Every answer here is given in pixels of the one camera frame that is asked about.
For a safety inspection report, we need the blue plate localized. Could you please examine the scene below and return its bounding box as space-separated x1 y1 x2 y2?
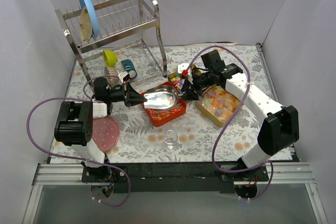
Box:
79 0 99 42

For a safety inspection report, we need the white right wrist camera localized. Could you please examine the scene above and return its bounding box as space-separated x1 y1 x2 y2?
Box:
177 63 195 78

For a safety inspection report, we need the clear drinking glass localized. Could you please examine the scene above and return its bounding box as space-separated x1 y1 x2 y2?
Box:
163 130 179 152

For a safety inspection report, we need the floral table mat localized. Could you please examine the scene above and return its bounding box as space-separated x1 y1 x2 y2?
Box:
51 45 274 163

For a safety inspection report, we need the patterned beige cup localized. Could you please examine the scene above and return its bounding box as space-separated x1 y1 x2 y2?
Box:
104 67 119 84

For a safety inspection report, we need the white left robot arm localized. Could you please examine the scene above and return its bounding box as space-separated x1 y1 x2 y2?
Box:
54 77 147 182

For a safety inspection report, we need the green bowl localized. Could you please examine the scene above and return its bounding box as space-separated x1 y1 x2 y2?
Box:
102 50 118 68

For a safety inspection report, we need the gold tin of flat candies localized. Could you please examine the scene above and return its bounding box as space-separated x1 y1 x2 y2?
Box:
195 85 240 127

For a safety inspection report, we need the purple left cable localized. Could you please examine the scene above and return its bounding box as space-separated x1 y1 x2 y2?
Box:
26 76 132 208

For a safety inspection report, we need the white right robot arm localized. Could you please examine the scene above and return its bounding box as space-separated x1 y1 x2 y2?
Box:
177 46 299 181

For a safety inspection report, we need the metal dish rack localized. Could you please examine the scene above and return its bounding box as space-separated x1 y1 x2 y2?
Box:
55 0 169 82

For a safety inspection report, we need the beige plate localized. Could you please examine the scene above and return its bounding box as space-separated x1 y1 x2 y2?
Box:
79 7 93 42

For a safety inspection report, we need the pink dotted plate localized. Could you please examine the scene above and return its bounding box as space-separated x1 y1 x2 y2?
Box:
92 116 120 153

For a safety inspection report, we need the dark tin of star candies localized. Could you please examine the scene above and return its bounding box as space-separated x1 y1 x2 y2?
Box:
167 72 185 96

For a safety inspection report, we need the teal patterned cup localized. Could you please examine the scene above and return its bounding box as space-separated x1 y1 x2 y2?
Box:
121 59 137 79

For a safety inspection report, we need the metal scoop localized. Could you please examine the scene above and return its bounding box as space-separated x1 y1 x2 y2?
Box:
143 85 180 110

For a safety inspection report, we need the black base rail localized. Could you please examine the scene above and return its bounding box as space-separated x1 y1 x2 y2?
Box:
81 162 269 194

